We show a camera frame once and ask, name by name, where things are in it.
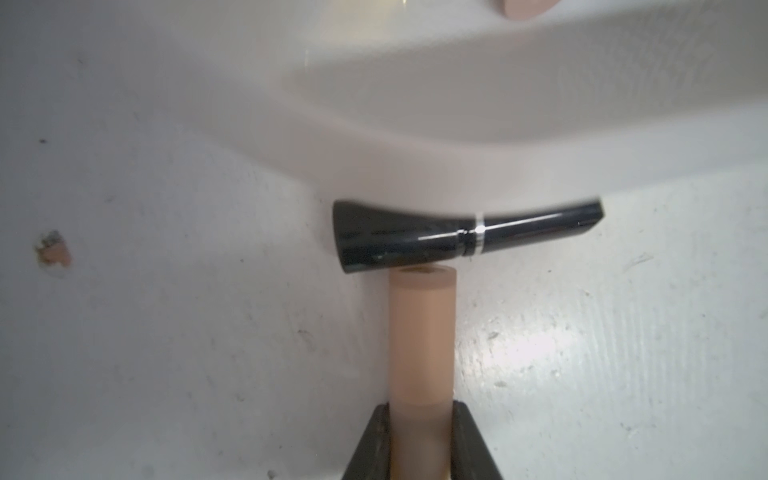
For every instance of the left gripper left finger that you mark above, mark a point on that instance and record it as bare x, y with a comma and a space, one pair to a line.
371, 459

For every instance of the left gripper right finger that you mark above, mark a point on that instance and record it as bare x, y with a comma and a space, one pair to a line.
470, 457

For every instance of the beige lipstick tube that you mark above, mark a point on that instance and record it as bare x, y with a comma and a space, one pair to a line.
422, 332

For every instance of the slim black lipstick tube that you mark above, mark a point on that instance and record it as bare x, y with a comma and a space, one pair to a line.
370, 238

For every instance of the white plastic storage box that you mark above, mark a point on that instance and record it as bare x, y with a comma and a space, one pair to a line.
451, 106

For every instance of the clear pink lip gloss tube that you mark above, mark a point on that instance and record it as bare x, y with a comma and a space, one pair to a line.
523, 10

